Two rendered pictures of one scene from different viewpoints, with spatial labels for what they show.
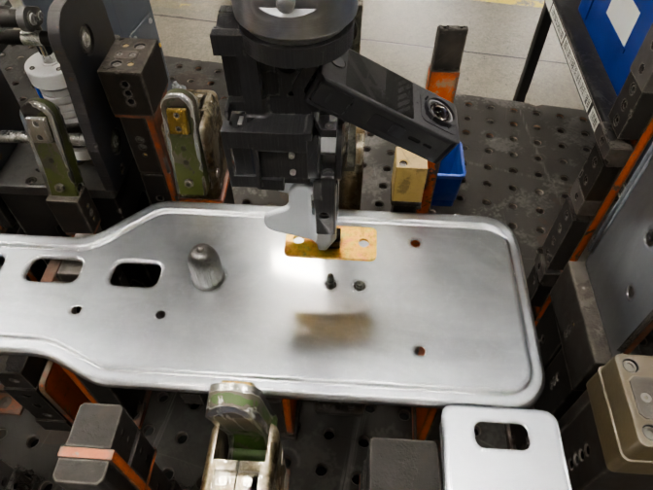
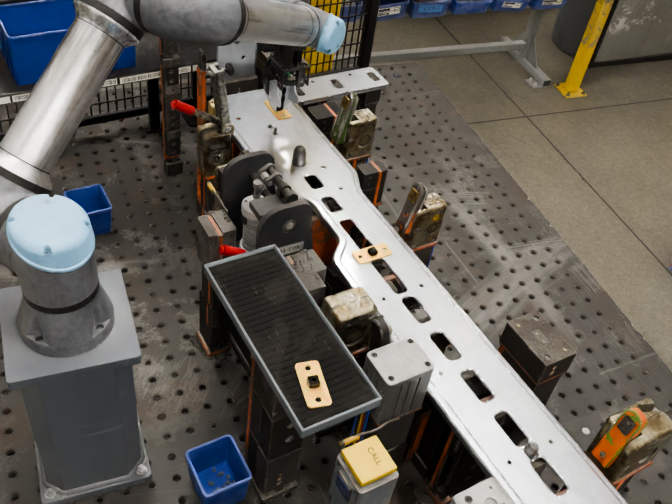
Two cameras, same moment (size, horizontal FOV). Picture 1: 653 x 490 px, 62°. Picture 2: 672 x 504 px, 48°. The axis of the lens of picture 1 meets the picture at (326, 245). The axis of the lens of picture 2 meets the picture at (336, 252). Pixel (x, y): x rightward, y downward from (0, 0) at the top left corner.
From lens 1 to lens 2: 188 cm
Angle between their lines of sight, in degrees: 76
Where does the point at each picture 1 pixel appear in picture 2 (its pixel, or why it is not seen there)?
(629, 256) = (234, 53)
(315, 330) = (296, 131)
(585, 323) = (244, 80)
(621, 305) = (244, 63)
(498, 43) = not seen: outside the picture
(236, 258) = (284, 158)
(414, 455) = (314, 110)
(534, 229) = (101, 175)
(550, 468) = not seen: hidden behind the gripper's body
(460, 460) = (312, 96)
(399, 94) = not seen: hidden behind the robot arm
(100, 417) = (364, 168)
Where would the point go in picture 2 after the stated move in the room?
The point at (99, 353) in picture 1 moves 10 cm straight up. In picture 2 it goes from (349, 174) to (354, 140)
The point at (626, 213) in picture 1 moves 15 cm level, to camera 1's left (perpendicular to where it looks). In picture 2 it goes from (221, 49) to (249, 78)
